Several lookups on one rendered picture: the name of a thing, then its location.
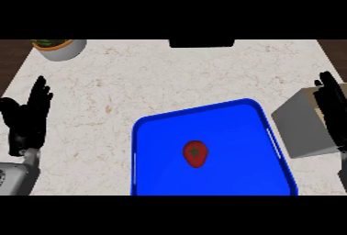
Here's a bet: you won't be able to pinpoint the red tomato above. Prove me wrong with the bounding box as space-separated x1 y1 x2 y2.
182 140 210 169

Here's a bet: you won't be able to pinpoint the blue plastic tray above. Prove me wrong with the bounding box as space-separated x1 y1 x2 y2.
130 97 300 196

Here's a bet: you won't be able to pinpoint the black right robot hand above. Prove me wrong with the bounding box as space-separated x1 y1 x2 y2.
313 71 347 153

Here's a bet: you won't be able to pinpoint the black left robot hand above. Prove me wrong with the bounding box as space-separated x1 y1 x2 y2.
0 75 55 158

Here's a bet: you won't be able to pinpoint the black appliance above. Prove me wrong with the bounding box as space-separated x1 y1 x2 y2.
169 39 238 49

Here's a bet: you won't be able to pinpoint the grey cardboard box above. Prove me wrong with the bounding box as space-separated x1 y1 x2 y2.
271 86 347 160

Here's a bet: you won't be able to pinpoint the white plant pot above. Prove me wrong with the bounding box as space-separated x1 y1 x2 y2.
30 39 89 62

